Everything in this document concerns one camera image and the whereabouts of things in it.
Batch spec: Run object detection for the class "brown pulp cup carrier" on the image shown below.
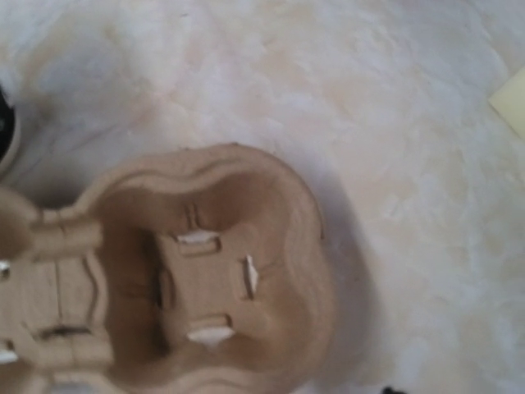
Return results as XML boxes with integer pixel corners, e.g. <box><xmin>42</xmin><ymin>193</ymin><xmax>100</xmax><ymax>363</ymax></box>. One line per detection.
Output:
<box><xmin>1</xmin><ymin>144</ymin><xmax>336</xmax><ymax>393</ymax></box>

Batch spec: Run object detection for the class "stack of black lids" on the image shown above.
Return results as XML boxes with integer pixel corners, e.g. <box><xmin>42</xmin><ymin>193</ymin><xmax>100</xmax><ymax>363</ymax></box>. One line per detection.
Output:
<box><xmin>0</xmin><ymin>86</ymin><xmax>21</xmax><ymax>175</ymax></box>

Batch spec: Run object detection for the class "cream paper bag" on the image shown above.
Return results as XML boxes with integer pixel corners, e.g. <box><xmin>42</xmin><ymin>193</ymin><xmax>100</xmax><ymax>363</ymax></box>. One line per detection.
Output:
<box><xmin>489</xmin><ymin>68</ymin><xmax>525</xmax><ymax>140</ymax></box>

